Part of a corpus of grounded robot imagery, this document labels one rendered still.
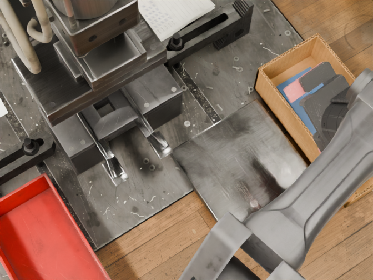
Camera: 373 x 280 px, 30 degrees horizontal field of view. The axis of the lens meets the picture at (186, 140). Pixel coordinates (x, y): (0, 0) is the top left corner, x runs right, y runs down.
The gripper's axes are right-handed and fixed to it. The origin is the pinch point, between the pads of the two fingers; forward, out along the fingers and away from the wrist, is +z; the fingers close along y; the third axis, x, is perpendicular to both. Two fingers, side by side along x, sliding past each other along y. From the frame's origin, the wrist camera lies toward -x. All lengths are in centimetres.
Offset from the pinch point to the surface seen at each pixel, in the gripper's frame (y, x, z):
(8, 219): 7.2, 41.5, 23.8
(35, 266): -0.2, 42.0, 19.2
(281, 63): 4.1, -8.0, 18.5
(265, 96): 0.7, -3.1, 19.5
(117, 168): 6.1, 24.0, 14.3
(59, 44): 25.8, 22.2, 6.4
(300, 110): -4.0, -6.4, 17.6
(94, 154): 8.6, 25.2, 20.6
